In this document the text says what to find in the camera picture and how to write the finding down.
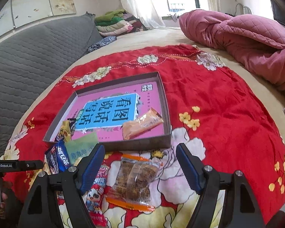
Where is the grey quilted headboard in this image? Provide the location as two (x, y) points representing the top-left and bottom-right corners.
(0, 12), (102, 157)

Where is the painted wall panel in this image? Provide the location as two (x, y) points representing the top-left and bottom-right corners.
(0, 0), (77, 36)

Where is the yellow cartoon snack packet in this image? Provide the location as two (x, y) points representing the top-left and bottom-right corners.
(55, 118), (77, 143)

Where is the clear brown cookie packet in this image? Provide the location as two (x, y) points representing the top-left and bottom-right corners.
(106, 154), (162, 212)

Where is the red cartoon snack packet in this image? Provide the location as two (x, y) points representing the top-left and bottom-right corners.
(85, 164), (109, 227)

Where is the folded clothes pile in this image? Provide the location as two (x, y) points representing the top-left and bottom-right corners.
(95, 9), (148, 37)

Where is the blue chocolate pie packet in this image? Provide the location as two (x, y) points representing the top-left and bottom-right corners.
(45, 140), (71, 174)

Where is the white curtain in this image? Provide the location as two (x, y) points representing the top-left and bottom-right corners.
(120, 0), (165, 29)

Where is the black wall television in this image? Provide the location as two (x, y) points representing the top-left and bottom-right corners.
(270, 0), (285, 26)

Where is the pink quilted comforter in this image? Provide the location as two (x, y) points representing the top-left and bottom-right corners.
(179, 9), (285, 92)

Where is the red floral blanket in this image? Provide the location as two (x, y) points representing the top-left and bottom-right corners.
(2, 45), (285, 227)

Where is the orange snack bar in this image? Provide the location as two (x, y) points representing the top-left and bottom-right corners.
(122, 108), (164, 140)

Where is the blue patterned pillow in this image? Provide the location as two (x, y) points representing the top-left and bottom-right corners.
(87, 36), (117, 53)

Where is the green snack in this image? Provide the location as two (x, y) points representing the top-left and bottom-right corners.
(65, 132), (99, 165)

